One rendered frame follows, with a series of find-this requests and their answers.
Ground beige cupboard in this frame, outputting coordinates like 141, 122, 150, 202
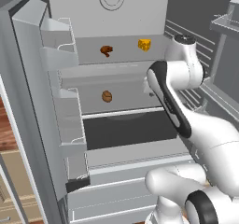
0, 148, 45, 224

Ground grey fridge bottom drawer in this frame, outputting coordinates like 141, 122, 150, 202
66, 159, 200, 224

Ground yellow cheese wedge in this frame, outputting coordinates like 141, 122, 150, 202
137, 38, 152, 52

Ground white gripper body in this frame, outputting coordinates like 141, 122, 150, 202
143, 76, 157, 98

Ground grey fridge door with shelves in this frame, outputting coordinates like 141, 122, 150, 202
0, 0, 91, 224

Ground brown chicken drumstick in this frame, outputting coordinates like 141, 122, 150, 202
99, 45, 114, 58

